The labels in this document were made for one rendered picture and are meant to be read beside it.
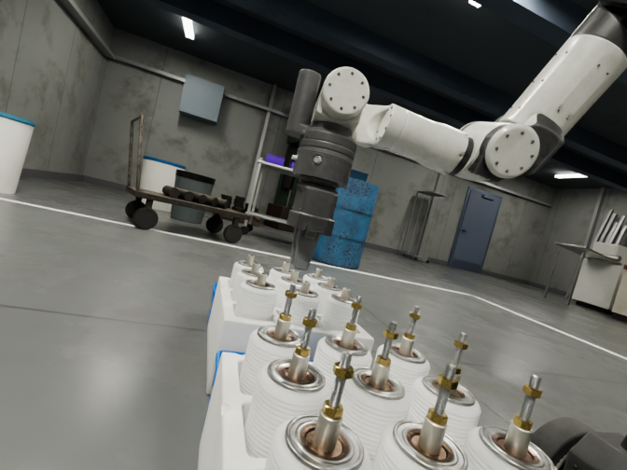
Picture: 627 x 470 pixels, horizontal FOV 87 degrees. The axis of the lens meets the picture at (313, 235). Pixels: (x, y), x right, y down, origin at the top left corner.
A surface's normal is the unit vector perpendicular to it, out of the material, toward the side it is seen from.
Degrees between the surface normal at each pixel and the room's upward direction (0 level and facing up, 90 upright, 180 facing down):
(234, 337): 90
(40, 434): 0
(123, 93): 90
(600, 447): 45
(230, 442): 0
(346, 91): 90
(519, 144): 106
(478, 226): 90
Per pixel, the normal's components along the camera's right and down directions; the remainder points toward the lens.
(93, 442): 0.25, -0.97
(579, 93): 0.01, 0.34
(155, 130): 0.28, 0.13
